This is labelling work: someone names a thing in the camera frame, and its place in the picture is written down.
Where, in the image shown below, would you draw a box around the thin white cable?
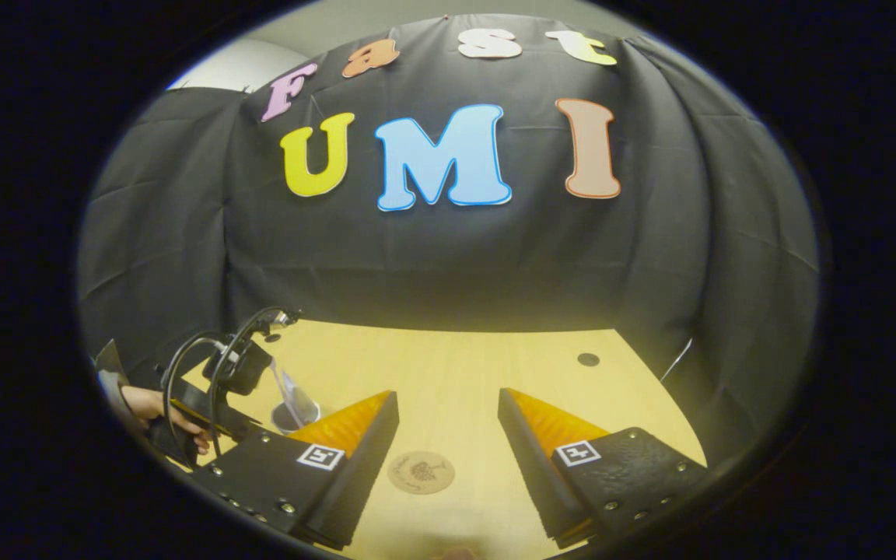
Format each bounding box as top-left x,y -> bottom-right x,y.
662,338 -> 694,382

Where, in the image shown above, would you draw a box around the white toothpaste tube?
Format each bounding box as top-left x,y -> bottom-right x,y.
271,359 -> 322,427

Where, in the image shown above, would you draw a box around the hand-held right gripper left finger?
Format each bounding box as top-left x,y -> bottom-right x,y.
191,390 -> 401,549

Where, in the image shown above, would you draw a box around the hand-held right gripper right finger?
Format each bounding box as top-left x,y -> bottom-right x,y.
498,387 -> 709,547

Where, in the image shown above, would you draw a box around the black backdrop cloth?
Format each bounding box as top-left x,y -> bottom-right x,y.
77,14 -> 821,467

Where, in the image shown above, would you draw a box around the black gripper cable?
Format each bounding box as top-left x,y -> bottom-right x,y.
162,307 -> 301,461

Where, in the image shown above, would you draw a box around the round cork coaster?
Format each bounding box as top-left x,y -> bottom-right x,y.
387,451 -> 456,495

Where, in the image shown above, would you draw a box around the light wooden desktop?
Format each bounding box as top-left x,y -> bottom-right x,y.
164,319 -> 707,560

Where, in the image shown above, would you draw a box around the white cup with wooden handle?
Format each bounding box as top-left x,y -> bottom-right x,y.
271,401 -> 324,436

